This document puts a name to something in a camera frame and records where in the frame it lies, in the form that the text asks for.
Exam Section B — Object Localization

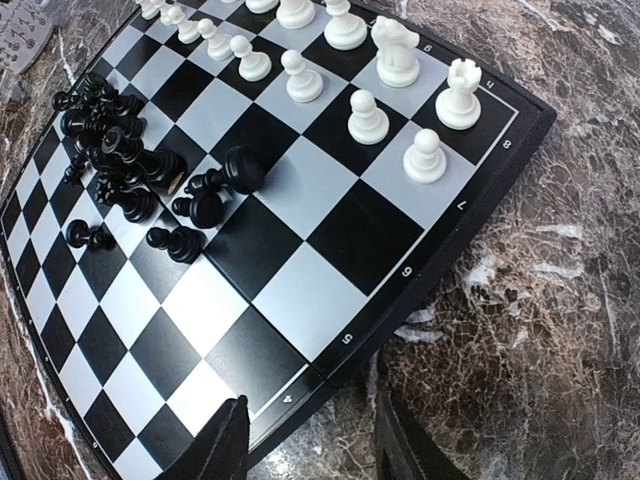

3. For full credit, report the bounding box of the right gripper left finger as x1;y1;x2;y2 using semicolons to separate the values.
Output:
158;395;250;479

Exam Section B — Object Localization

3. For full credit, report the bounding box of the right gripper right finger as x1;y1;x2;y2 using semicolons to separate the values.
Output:
374;393;450;479

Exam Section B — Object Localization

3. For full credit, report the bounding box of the black pawn front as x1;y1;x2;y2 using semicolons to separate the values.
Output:
146;226;206;264

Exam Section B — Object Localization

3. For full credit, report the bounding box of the black pawn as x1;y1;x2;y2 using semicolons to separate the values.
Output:
146;226;206;264
171;191;233;229
185;146;266;195
65;219;115;250

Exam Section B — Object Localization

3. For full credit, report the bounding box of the black grey chess board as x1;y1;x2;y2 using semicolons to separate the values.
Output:
1;1;556;479

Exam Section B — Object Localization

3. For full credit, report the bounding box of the pile of black pieces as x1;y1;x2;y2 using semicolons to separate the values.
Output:
52;72;156;223

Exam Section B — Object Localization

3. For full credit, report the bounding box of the black king lying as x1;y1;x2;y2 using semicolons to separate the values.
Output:
101;127;187;195

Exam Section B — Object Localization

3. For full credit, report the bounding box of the white pawn near corner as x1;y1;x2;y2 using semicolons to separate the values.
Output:
403;129;447;184

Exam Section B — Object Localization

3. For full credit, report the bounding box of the white rook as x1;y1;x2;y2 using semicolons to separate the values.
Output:
435;58;482;131

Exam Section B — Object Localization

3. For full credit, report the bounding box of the white knight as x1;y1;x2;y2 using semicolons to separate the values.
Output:
371;15;420;88

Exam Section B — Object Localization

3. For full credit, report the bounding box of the white bishop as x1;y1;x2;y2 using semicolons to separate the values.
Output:
324;0;367;51

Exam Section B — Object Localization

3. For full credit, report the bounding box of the patterned mug with yellow interior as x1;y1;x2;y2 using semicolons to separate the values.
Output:
1;0;54;74

